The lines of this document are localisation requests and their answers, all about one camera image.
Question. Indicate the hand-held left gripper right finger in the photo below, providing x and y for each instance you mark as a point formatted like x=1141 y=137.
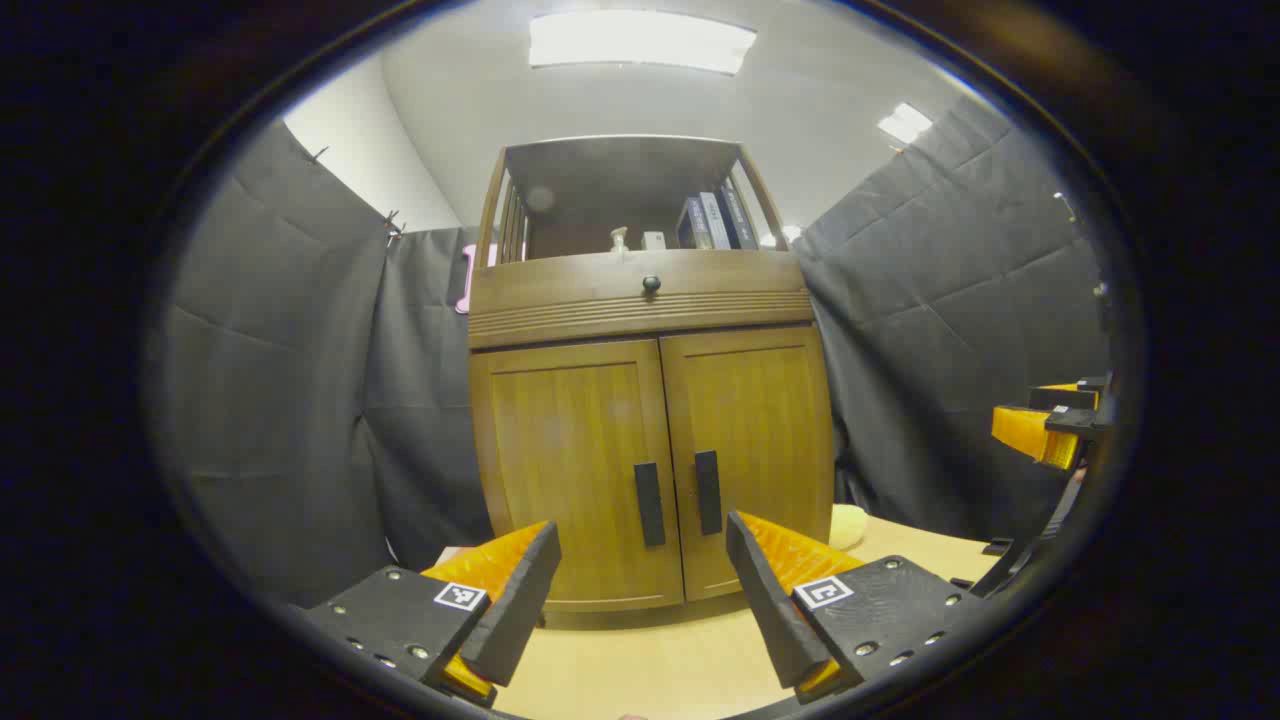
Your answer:
x=762 y=600

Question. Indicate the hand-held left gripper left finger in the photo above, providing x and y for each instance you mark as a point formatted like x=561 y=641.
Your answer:
x=520 y=600

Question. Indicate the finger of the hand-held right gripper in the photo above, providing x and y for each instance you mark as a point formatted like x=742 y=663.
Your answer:
x=1025 y=432
x=1065 y=396

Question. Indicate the wooden shoe cabinet door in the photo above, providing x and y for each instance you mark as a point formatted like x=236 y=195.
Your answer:
x=570 y=450
x=765 y=410

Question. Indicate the wooden double-door shoe cabinet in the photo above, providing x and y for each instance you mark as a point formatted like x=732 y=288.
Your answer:
x=560 y=290

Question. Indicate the pale yellow soft object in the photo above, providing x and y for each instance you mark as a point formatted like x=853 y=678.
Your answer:
x=846 y=527

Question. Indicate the small ceiling light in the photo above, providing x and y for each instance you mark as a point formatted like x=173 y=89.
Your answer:
x=905 y=123

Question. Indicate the black backdrop cloth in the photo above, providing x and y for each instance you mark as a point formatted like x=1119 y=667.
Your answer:
x=280 y=350

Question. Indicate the dark blue book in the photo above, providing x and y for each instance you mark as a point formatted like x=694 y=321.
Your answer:
x=692 y=226
x=738 y=218

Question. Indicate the grey book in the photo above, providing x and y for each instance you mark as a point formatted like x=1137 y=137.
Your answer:
x=715 y=222

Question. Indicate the small white box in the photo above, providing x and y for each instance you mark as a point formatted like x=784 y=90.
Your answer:
x=654 y=241

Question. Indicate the large rectangular ceiling light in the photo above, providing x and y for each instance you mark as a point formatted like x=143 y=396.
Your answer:
x=640 y=42

